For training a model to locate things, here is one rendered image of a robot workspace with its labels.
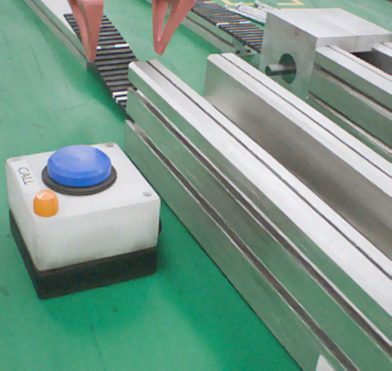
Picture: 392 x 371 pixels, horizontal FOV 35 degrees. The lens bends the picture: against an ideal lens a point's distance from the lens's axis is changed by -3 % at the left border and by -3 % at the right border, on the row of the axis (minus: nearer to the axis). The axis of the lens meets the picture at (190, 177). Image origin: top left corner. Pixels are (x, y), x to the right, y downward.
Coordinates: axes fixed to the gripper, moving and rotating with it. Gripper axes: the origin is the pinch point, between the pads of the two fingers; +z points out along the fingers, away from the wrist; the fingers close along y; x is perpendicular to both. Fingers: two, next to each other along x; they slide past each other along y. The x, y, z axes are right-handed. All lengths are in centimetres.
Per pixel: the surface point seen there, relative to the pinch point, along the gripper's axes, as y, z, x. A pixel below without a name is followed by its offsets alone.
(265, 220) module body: -5.7, -1.5, -33.4
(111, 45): 0.7, 1.4, 5.4
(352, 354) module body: -7.0, 0.0, -43.4
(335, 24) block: 18.4, -5.3, -10.8
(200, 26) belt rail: 18.1, 3.3, 15.0
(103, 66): -1.8, 2.3, 1.5
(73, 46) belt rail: -1.6, 3.4, 11.4
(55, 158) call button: -15.7, -2.7, -24.7
